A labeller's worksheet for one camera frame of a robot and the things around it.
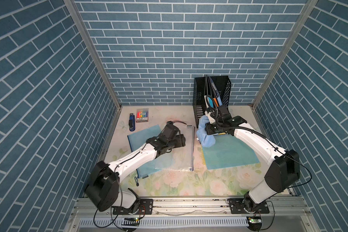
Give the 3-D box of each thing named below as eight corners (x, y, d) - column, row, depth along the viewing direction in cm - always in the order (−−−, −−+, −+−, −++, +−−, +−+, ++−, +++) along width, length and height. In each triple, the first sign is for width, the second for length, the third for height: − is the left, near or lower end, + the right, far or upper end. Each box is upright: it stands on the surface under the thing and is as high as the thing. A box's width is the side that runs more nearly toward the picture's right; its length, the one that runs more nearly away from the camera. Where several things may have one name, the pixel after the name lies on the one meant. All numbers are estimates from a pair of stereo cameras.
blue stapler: (130, 131, 106) (128, 127, 102) (130, 115, 116) (129, 111, 112) (135, 130, 107) (133, 126, 103) (135, 115, 117) (133, 111, 113)
